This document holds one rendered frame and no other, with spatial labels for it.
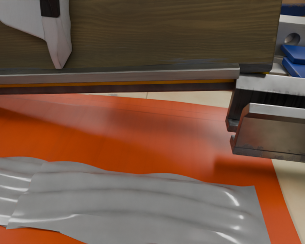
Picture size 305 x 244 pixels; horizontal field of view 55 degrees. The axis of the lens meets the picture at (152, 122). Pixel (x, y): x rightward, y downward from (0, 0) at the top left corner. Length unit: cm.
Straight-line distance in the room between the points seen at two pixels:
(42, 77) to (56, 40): 5
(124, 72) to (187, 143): 9
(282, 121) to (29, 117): 25
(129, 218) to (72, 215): 4
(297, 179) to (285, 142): 5
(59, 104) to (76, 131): 6
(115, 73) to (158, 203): 12
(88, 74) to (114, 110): 8
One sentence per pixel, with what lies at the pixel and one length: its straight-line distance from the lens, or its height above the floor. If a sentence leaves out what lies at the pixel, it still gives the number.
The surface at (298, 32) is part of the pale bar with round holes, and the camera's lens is 49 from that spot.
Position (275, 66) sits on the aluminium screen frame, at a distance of 44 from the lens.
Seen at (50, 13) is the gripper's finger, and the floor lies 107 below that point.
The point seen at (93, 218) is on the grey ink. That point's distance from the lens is 21.
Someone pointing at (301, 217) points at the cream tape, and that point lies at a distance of 26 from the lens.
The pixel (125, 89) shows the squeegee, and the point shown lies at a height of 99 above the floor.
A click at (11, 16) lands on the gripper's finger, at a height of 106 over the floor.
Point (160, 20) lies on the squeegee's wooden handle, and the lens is 26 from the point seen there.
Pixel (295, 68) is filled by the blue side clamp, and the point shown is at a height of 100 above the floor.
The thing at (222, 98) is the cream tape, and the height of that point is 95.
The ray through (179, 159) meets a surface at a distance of 27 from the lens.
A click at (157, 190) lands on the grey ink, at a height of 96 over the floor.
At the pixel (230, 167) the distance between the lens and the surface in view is 28.
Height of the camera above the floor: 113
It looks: 32 degrees down
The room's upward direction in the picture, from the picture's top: 5 degrees clockwise
